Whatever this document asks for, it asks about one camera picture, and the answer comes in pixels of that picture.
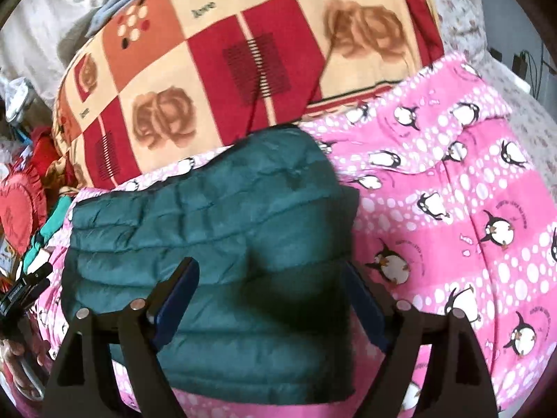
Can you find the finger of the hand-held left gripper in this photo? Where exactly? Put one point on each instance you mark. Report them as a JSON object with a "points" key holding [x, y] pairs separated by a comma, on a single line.
{"points": [[38, 276]]}

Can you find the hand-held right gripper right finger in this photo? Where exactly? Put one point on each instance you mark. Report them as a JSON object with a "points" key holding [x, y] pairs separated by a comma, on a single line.
{"points": [[370, 305]]}

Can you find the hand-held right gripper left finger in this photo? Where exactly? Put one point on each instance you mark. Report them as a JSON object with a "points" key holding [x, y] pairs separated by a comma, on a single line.
{"points": [[172, 309]]}

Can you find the green puffer jacket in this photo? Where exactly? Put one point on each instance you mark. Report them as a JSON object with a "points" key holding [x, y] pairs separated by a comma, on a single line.
{"points": [[243, 209]]}

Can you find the person's left hand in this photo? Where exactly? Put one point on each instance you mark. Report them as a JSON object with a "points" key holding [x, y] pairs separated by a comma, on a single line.
{"points": [[15, 350]]}

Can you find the teal cloth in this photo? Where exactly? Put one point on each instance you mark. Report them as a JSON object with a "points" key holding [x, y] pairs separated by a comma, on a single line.
{"points": [[54, 222]]}

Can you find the red heart cushion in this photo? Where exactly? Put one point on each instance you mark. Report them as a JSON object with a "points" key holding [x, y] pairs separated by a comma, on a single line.
{"points": [[17, 213]]}

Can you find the red cloth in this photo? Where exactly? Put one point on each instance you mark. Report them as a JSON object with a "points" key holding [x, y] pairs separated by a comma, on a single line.
{"points": [[43, 150]]}

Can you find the pink penguin blanket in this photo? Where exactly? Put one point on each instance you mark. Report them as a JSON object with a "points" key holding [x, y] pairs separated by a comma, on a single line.
{"points": [[457, 183]]}

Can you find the white cloth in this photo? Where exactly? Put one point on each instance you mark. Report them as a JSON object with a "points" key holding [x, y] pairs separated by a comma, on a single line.
{"points": [[52, 30]]}

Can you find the red checkered rose blanket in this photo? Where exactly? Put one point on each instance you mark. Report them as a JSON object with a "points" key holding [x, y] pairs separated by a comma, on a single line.
{"points": [[217, 52]]}

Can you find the black power adapter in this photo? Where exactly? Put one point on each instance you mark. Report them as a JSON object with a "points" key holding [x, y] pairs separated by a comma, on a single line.
{"points": [[518, 63]]}

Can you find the white floral bed sheet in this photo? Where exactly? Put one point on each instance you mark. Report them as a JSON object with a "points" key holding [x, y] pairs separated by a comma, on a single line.
{"points": [[461, 17]]}

